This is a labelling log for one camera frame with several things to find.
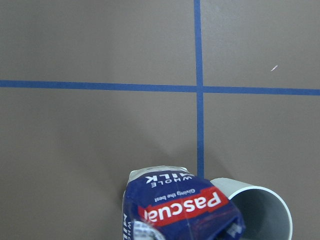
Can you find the white ceramic mug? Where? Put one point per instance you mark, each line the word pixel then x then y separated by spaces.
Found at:
pixel 265 213

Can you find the blue white milk carton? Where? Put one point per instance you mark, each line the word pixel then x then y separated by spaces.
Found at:
pixel 170 203

